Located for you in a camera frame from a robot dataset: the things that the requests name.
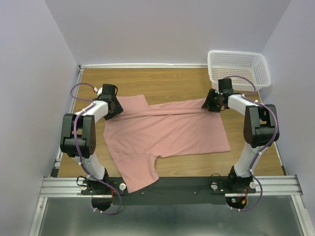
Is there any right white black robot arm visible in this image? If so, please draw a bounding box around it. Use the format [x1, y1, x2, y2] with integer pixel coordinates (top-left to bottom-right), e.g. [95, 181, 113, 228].
[202, 76, 280, 193]

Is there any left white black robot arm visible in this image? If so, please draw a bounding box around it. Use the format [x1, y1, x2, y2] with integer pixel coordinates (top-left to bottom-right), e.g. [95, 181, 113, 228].
[60, 83, 124, 194]

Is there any white plastic basket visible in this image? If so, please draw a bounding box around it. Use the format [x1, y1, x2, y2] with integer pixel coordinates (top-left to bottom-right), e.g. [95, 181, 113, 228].
[207, 50, 271, 91]

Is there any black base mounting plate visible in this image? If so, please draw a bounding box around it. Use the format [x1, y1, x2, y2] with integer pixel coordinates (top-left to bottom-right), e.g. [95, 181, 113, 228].
[77, 174, 256, 211]

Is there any front aluminium frame rail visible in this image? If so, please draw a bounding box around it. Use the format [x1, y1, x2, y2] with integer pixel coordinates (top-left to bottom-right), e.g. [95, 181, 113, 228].
[39, 176, 303, 198]

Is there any pink printed t shirt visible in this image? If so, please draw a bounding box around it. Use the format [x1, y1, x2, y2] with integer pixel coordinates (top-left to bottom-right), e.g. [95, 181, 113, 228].
[103, 95, 231, 193]

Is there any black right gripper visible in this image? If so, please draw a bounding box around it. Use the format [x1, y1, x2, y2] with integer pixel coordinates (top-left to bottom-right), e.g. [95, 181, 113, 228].
[201, 89, 222, 114]

